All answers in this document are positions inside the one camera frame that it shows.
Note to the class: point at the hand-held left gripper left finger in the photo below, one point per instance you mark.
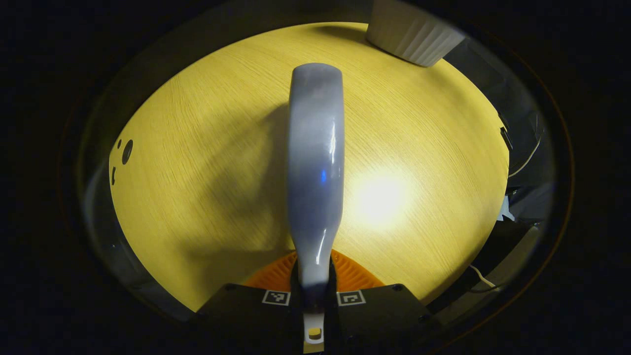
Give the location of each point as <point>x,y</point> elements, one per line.
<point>246,315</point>

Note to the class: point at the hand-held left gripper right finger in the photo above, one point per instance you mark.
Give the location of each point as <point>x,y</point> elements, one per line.
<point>384,315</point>

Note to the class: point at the small grey broom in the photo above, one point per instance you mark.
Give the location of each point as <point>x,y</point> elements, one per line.
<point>315,148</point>

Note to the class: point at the black desk edge bracket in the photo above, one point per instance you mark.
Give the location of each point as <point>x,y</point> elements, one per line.
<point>506,138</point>

